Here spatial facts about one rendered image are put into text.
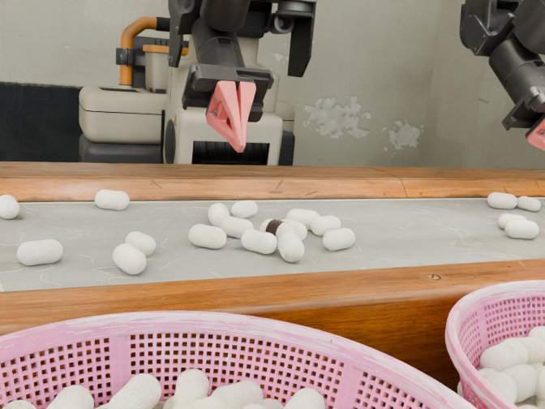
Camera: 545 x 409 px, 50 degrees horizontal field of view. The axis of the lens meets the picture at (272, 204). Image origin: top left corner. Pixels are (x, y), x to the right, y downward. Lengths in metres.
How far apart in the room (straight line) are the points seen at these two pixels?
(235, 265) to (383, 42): 2.57
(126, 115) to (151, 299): 1.10
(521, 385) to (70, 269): 0.33
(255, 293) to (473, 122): 2.56
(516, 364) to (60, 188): 0.49
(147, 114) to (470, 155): 1.82
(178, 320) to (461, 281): 0.22
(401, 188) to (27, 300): 0.58
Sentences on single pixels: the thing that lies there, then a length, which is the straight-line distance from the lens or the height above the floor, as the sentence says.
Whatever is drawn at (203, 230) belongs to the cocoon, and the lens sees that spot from 0.53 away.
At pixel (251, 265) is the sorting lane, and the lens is 0.50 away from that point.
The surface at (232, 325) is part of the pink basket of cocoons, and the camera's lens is 0.33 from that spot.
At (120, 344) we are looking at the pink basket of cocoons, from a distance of 0.33.
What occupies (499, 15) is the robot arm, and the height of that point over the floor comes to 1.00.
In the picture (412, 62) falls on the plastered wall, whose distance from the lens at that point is 3.11.
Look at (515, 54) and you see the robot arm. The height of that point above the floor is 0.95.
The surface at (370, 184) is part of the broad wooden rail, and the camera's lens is 0.81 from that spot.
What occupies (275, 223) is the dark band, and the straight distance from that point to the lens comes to 0.55.
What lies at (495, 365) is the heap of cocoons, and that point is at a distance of 0.40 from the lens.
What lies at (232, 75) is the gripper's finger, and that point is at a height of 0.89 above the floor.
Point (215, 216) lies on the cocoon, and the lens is 0.59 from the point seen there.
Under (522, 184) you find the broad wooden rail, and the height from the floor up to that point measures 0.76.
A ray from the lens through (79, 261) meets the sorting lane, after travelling 0.50.
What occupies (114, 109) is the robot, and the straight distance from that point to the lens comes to 1.43.
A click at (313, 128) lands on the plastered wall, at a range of 2.86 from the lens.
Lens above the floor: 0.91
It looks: 14 degrees down
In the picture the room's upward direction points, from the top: 5 degrees clockwise
